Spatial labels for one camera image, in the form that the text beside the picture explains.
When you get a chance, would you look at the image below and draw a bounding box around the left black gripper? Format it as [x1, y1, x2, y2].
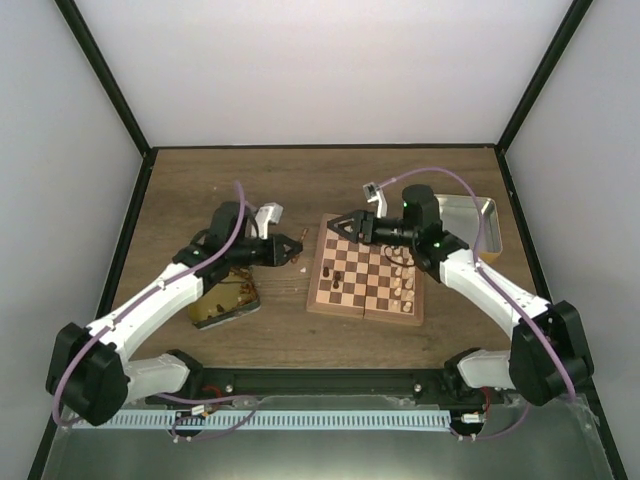
[229, 234, 303, 268]

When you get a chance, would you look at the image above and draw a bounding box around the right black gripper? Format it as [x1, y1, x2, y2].
[328, 210, 418, 248]

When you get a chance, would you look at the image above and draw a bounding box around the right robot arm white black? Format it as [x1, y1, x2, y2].
[327, 184, 594, 406]

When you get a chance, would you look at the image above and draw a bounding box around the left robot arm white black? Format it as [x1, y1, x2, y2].
[45, 202, 303, 426]

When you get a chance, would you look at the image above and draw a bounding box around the wooden chess board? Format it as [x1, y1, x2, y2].
[306, 213, 425, 326]

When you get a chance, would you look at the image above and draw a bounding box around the gold tin with dark pieces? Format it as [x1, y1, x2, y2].
[187, 267, 261, 330]

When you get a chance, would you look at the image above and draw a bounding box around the row of white chess pieces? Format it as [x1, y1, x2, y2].
[389, 265, 416, 315]

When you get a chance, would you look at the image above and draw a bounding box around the silver tin yellow rim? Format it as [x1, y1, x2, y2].
[436, 194, 503, 263]

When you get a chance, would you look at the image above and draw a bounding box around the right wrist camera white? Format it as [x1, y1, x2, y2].
[363, 182, 388, 218]

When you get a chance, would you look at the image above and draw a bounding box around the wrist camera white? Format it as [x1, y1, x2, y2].
[363, 182, 388, 218]
[251, 202, 284, 239]

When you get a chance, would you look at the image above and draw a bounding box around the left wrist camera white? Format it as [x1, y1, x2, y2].
[251, 202, 284, 239]

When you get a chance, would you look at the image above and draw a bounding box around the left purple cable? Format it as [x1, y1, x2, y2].
[52, 180, 259, 444]

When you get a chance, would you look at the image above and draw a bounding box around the purple cable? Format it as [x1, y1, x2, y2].
[382, 167, 576, 442]
[52, 180, 259, 444]

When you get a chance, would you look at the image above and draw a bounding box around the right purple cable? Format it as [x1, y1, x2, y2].
[382, 167, 576, 442]

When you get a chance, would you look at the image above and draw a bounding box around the light blue cable duct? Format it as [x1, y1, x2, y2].
[101, 410, 451, 433]

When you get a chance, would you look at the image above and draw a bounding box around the black aluminium frame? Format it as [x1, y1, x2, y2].
[27, 0, 629, 480]

